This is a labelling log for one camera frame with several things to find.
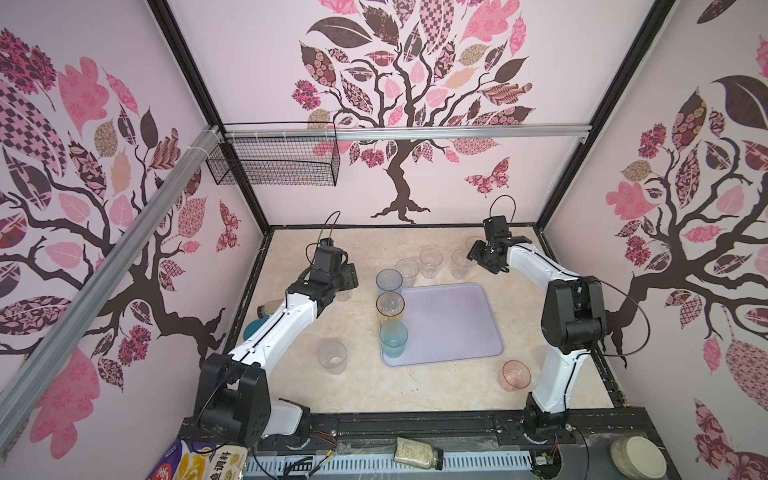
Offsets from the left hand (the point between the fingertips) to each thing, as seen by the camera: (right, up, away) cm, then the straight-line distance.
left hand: (344, 275), depth 86 cm
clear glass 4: (-2, -8, +12) cm, 14 cm away
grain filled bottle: (+20, -40, -19) cm, 49 cm away
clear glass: (+20, +1, +17) cm, 27 cm away
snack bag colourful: (-32, -43, -17) cm, 56 cm away
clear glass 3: (+38, +3, +17) cm, 42 cm away
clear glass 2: (+28, +4, +19) cm, 34 cm away
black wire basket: (-23, +39, +8) cm, 46 cm away
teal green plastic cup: (+15, -19, +1) cm, 24 cm away
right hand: (+43, +7, +12) cm, 46 cm away
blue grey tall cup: (+13, -2, +6) cm, 15 cm away
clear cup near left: (-3, -23, -3) cm, 23 cm away
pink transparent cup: (+48, -28, -5) cm, 56 cm away
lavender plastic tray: (+32, -16, +6) cm, 36 cm away
